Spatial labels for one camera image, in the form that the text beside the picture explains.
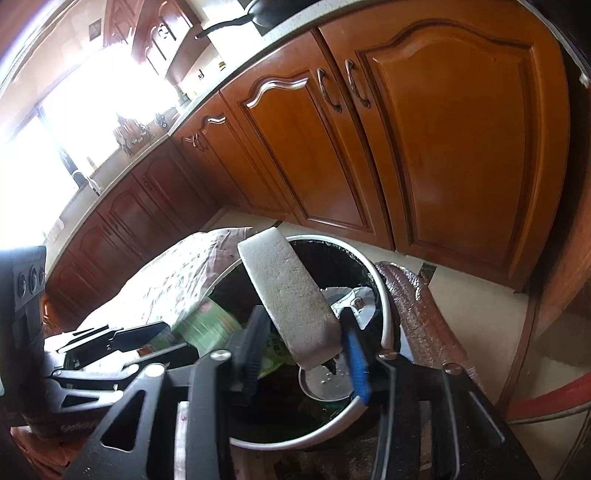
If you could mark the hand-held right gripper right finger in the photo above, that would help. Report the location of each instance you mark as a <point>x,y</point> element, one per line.
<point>356,360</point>

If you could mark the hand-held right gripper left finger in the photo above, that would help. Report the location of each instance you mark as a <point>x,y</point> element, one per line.
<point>254,344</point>

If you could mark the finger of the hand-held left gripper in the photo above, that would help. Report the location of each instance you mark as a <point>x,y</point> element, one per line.
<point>134,336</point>
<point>138,369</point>

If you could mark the green snack packet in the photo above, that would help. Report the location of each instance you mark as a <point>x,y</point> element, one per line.
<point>207,323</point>

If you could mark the grey foam block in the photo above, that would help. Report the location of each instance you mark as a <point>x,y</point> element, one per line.
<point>286,286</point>

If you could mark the white bin with black liner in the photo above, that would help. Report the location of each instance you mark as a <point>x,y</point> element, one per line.
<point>318,258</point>

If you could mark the round metal can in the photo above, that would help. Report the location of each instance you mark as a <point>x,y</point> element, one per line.
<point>323,383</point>

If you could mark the white printed packet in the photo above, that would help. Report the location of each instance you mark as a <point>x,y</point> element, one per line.
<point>358,300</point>

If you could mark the floral printed cloth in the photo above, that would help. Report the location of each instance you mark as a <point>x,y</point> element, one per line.
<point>171,277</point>

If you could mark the brown shiny plastic sheet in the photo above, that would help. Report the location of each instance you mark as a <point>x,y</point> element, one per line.
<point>429,318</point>

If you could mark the dark wooden cabinet door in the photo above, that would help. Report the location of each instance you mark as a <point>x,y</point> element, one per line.
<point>92,254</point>
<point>175,184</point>
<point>131,217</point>

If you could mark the metal sink faucet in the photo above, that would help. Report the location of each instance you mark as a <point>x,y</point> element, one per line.
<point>87,182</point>

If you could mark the narrow orange wooden cabinet door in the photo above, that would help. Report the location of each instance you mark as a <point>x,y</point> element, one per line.
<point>231,166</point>

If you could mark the wooden kitchen cabinets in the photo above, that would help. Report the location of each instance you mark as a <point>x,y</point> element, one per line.
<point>138,152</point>

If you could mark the red rimmed round stool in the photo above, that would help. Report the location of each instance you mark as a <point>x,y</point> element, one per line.
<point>554,401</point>

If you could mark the wooden knife block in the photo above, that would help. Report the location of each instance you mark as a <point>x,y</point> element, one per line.
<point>131,134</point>

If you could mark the small dark utensil stand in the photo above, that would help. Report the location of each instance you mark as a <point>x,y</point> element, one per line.
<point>161,120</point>

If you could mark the bright window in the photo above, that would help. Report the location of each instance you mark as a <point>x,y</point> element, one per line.
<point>69,106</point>

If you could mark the large orange wooden cabinet door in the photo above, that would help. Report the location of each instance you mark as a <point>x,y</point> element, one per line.
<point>461,147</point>

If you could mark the black frying pan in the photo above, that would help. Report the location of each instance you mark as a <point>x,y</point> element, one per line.
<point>258,11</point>

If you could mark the wooden wall cabinets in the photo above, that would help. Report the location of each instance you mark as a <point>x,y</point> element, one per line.
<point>152,32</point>

